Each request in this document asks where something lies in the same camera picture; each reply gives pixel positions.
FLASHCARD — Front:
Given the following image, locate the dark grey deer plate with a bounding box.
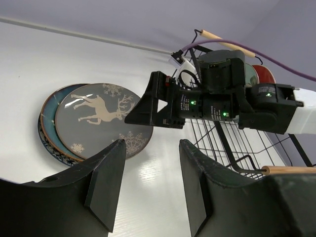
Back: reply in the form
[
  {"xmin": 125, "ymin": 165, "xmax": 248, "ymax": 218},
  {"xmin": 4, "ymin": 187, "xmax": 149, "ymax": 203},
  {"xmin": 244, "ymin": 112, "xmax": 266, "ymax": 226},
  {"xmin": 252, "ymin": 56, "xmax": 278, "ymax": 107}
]
[{"xmin": 55, "ymin": 83, "xmax": 153, "ymax": 158}]

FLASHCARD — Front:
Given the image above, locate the red and teal plate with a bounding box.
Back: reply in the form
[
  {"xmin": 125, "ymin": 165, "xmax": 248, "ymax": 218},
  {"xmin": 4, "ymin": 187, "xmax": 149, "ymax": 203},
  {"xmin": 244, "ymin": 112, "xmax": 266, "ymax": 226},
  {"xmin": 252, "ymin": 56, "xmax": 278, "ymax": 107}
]
[{"xmin": 252, "ymin": 65, "xmax": 276, "ymax": 84}]

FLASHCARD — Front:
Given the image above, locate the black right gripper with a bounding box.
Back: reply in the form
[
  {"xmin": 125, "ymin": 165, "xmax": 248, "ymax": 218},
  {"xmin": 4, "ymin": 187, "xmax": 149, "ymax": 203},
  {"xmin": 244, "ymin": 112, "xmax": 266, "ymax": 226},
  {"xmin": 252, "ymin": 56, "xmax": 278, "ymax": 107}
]
[{"xmin": 124, "ymin": 71, "xmax": 185, "ymax": 128}]

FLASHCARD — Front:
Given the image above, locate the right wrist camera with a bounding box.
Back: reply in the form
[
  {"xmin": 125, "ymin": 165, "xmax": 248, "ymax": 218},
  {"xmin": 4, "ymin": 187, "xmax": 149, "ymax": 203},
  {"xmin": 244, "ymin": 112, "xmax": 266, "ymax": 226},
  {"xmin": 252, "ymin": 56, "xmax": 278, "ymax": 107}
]
[{"xmin": 169, "ymin": 51, "xmax": 196, "ymax": 86}]

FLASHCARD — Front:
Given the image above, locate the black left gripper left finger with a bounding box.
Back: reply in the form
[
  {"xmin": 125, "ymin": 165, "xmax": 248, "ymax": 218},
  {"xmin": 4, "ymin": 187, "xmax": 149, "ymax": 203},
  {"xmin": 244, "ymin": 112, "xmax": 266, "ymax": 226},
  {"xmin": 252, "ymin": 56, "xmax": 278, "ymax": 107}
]
[{"xmin": 0, "ymin": 139, "xmax": 126, "ymax": 237}]

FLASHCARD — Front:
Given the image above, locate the white blue floral plate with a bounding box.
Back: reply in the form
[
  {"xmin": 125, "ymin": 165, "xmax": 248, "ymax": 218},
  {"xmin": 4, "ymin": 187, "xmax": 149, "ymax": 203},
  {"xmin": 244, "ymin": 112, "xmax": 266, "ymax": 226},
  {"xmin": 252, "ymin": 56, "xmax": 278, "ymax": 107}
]
[{"xmin": 37, "ymin": 118, "xmax": 79, "ymax": 167}]

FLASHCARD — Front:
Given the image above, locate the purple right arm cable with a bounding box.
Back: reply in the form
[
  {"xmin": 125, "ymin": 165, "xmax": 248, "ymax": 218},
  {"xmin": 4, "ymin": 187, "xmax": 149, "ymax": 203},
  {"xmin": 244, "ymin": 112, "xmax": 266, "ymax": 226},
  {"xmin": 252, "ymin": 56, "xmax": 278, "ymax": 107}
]
[{"xmin": 181, "ymin": 39, "xmax": 316, "ymax": 82}]

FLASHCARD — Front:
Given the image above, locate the dark teal plate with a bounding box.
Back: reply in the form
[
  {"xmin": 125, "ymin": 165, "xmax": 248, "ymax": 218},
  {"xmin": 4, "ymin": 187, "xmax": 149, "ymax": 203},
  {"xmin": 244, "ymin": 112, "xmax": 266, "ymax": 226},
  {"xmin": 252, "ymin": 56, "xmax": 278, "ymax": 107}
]
[{"xmin": 39, "ymin": 83, "xmax": 86, "ymax": 162}]

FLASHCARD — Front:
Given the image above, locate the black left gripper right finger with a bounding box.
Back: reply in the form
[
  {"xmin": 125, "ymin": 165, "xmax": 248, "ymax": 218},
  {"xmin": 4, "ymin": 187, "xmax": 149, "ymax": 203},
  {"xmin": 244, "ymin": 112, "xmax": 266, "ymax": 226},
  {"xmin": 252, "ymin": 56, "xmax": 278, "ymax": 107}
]
[{"xmin": 179, "ymin": 139, "xmax": 316, "ymax": 237}]

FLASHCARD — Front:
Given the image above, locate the black wire dish rack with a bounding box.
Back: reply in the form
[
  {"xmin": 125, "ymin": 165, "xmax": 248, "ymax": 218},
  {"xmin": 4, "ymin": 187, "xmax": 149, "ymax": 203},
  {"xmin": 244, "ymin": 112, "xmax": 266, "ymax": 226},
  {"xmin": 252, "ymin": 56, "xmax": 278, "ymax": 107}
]
[{"xmin": 172, "ymin": 29, "xmax": 316, "ymax": 180}]

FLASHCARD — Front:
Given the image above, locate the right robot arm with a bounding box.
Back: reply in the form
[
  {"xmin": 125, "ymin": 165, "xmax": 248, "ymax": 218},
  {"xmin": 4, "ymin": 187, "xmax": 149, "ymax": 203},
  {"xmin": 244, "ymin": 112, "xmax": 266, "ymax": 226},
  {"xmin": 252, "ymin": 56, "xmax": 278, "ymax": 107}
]
[{"xmin": 124, "ymin": 50, "xmax": 316, "ymax": 134}]

